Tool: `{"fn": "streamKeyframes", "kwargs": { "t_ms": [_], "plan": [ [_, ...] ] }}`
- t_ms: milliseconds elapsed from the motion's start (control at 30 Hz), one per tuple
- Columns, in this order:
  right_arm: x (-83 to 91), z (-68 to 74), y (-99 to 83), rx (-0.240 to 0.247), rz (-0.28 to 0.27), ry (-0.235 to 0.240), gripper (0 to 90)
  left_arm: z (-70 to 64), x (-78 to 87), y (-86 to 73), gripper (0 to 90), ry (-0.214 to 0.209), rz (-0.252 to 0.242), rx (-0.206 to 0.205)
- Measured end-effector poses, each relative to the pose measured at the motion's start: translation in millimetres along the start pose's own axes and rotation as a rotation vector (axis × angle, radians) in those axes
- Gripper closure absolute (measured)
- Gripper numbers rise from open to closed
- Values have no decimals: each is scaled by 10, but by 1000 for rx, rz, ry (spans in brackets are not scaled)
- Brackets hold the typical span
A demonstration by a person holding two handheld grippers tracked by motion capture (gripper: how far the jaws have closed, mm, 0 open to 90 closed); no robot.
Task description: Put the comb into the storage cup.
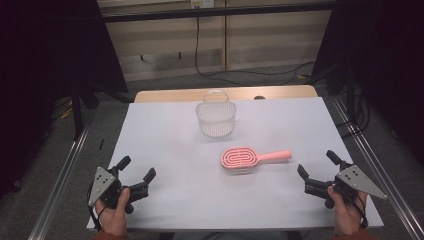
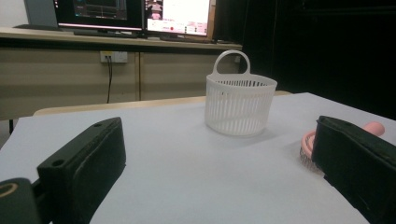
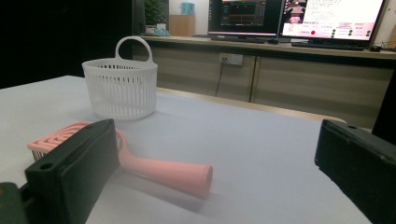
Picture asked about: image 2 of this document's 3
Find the grey computer case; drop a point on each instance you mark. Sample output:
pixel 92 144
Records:
pixel 40 12

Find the pink hairbrush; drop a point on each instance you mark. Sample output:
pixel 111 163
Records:
pixel 375 128

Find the computer monitor with bright screen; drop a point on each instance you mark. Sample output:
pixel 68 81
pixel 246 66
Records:
pixel 177 15

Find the long beige desk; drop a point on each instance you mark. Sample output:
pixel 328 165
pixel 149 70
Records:
pixel 62 81

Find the white plastic slotted basket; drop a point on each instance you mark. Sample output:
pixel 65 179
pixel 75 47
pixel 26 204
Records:
pixel 239 109

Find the white wall socket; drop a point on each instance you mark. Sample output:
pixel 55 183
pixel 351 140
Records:
pixel 118 57

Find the black curtain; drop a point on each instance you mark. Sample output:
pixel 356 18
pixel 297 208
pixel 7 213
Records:
pixel 327 46

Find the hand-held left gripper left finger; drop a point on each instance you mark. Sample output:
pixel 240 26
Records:
pixel 84 168

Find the computer monitor with dark screen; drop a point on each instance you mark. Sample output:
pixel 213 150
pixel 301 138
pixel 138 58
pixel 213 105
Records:
pixel 99 12

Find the black keyboard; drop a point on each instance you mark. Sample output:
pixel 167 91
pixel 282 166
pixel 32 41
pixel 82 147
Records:
pixel 102 33
pixel 186 39

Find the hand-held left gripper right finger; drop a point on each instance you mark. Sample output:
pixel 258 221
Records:
pixel 358 161

